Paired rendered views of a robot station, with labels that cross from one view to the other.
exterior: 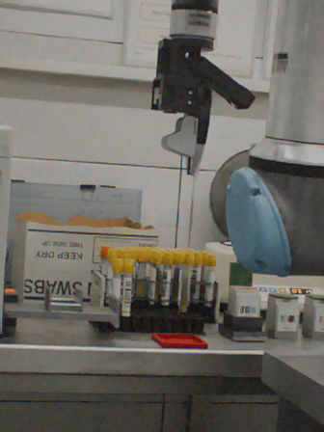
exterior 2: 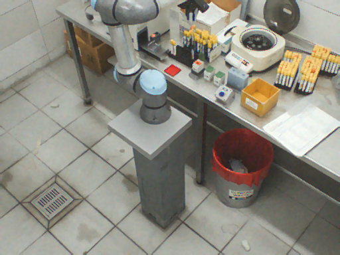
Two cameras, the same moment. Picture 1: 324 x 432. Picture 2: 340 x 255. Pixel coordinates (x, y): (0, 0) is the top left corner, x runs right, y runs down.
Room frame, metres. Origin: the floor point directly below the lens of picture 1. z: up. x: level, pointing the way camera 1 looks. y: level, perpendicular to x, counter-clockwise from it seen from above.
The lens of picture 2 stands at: (0.34, -1.51, 2.43)
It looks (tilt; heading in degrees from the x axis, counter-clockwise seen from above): 49 degrees down; 58
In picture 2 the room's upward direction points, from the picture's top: 2 degrees counter-clockwise
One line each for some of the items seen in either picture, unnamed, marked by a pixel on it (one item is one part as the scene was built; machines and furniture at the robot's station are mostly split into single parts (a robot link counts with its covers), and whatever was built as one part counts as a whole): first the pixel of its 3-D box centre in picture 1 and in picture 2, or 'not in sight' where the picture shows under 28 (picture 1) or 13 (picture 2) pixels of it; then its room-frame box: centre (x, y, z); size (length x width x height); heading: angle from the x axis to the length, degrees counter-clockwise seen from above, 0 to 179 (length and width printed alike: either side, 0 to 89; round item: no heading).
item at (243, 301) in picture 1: (243, 308); (198, 67); (1.40, -0.14, 0.92); 0.05 x 0.04 x 0.06; 12
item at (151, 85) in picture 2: not in sight; (152, 87); (1.04, -0.27, 1.08); 0.13 x 0.12 x 0.14; 106
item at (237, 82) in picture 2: not in sight; (237, 80); (1.50, -0.34, 0.92); 0.10 x 0.07 x 0.10; 106
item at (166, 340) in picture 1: (179, 340); (172, 70); (1.30, -0.04, 0.88); 0.07 x 0.07 x 0.01; 14
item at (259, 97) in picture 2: not in sight; (259, 97); (1.51, -0.50, 0.92); 0.13 x 0.13 x 0.10; 11
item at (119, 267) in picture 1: (148, 293); (184, 50); (1.42, 0.01, 0.93); 0.17 x 0.09 x 0.11; 104
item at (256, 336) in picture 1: (242, 325); (198, 71); (1.40, -0.14, 0.89); 0.09 x 0.05 x 0.04; 12
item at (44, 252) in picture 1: (80, 257); (209, 16); (1.70, 0.15, 0.95); 0.29 x 0.25 x 0.15; 14
